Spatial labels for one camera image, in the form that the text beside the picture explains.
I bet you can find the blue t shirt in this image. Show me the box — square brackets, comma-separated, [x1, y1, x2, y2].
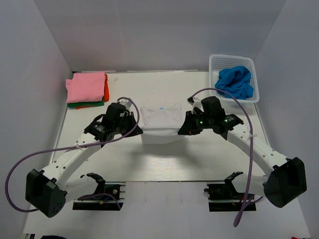
[215, 66, 254, 100]

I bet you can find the white t shirt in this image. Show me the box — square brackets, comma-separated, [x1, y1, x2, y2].
[141, 104, 184, 145]

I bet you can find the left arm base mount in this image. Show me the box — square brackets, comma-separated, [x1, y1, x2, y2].
[72, 182, 126, 211]

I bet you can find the green folded t shirt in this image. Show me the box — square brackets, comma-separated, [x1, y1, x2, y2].
[67, 100, 104, 109]

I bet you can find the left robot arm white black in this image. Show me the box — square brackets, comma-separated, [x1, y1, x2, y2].
[25, 97, 143, 218]

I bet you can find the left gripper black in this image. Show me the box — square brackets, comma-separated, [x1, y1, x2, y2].
[114, 112, 143, 137]

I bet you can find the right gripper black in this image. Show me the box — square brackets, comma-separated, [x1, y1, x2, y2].
[179, 111, 214, 135]

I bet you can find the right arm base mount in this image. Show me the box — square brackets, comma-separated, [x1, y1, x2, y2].
[203, 183, 244, 212]

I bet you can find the pink folded t shirt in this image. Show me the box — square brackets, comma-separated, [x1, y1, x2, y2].
[65, 72, 105, 104]

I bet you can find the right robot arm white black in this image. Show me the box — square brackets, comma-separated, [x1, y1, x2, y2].
[178, 97, 307, 208]

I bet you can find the white plastic basket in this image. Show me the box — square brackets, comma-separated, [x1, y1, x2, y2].
[209, 54, 260, 106]

